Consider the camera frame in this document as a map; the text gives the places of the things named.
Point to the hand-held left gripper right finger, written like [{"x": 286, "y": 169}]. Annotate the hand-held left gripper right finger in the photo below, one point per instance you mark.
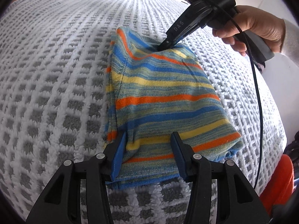
[{"x": 177, "y": 157}]

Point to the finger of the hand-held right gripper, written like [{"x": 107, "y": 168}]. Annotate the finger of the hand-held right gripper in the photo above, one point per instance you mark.
[
  {"x": 179, "y": 24},
  {"x": 186, "y": 33}
]

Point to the orange cloth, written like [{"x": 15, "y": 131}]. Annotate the orange cloth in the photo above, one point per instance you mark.
[{"x": 278, "y": 182}]

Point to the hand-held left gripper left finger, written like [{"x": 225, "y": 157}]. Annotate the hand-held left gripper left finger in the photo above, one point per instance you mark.
[{"x": 119, "y": 155}]

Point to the white grey checkered blanket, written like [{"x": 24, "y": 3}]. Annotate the white grey checkered blanket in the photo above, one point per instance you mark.
[{"x": 58, "y": 74}]

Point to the person's right hand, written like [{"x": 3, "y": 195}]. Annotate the person's right hand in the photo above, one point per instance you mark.
[{"x": 257, "y": 23}]

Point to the striped knitted sweater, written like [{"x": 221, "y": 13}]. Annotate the striped knitted sweater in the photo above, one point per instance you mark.
[{"x": 163, "y": 93}]

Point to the person's right forearm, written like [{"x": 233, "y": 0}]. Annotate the person's right forearm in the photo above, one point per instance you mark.
[{"x": 292, "y": 39}]

